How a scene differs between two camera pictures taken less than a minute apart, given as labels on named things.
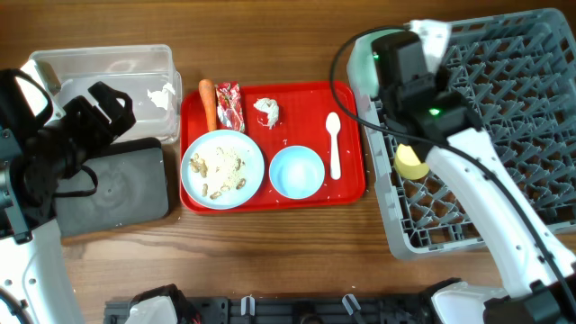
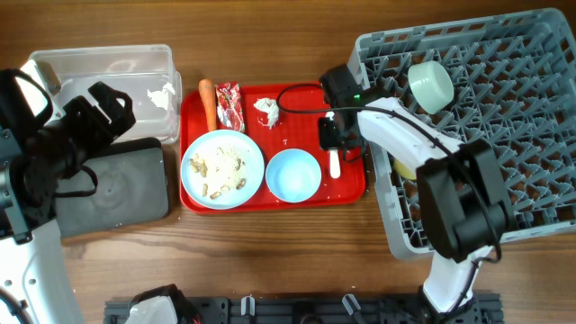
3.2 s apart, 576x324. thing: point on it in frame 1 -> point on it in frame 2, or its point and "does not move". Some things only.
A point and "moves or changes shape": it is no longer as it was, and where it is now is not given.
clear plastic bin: (145, 73) does not move
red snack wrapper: (229, 105) does not move
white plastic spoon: (333, 126) does not move
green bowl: (363, 72) moves or changes shape
